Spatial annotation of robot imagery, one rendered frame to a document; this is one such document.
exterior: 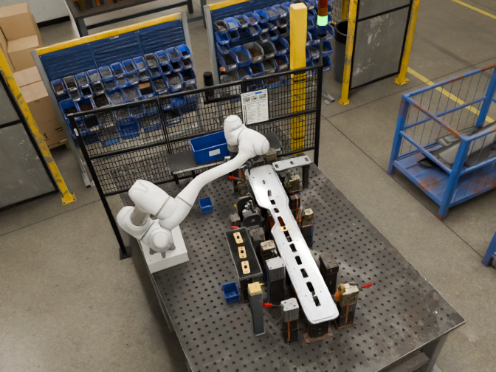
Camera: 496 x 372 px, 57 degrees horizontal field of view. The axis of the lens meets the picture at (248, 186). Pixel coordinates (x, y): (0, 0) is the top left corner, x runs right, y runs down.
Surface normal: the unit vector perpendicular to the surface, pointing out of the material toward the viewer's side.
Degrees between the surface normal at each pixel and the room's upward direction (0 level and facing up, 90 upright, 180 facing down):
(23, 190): 90
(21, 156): 93
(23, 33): 90
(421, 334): 0
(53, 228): 0
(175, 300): 0
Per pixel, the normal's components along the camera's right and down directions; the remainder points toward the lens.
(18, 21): 0.37, 0.62
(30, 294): -0.07, -0.72
